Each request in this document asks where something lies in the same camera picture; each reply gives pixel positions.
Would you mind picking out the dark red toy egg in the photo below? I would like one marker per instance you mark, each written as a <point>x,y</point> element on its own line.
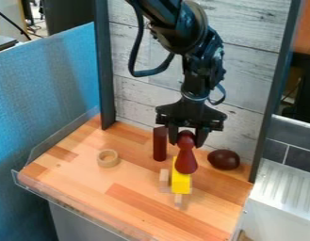
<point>224,159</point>

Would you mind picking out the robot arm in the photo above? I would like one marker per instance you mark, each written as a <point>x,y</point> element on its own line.
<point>184,28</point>

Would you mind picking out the red knob-shaped toy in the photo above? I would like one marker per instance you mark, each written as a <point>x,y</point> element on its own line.
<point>186,157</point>

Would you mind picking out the yellow rectangular block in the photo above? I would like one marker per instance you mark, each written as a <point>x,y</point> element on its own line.
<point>180,182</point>

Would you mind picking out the natural wooden block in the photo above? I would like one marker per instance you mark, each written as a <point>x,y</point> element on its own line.
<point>163,180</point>

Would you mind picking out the red cylinder block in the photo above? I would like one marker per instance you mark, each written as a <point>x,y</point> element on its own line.
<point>160,143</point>

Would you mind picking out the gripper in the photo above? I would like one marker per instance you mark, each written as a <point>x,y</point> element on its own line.
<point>190,111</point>

